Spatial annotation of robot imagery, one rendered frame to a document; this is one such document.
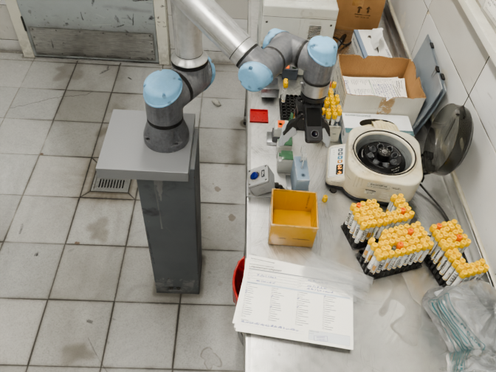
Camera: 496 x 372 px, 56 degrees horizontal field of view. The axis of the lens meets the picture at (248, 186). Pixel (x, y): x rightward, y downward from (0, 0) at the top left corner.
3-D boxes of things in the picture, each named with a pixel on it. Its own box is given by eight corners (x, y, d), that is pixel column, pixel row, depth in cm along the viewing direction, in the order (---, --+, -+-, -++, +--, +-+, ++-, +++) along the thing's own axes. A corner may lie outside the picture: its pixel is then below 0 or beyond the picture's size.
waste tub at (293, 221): (268, 208, 146) (271, 187, 138) (311, 212, 146) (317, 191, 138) (267, 244, 137) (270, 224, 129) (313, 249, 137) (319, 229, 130)
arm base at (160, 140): (137, 148, 153) (133, 125, 146) (151, 119, 163) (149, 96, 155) (182, 156, 152) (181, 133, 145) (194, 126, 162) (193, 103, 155)
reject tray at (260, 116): (249, 110, 175) (249, 108, 175) (267, 111, 176) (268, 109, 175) (249, 122, 171) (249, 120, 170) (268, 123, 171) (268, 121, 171)
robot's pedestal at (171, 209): (156, 292, 220) (133, 166, 154) (162, 256, 233) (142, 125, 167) (198, 294, 221) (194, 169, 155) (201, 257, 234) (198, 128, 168)
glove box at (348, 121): (337, 127, 172) (343, 106, 165) (401, 130, 173) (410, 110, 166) (342, 150, 164) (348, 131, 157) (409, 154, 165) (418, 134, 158)
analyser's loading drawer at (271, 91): (260, 64, 191) (261, 54, 187) (276, 66, 191) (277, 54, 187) (260, 97, 178) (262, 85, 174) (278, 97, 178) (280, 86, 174)
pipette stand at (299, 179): (285, 176, 155) (288, 156, 147) (306, 177, 155) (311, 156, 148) (287, 200, 148) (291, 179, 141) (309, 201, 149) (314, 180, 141)
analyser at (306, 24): (256, 35, 208) (262, -33, 186) (317, 39, 210) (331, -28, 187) (257, 77, 188) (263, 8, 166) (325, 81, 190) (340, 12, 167)
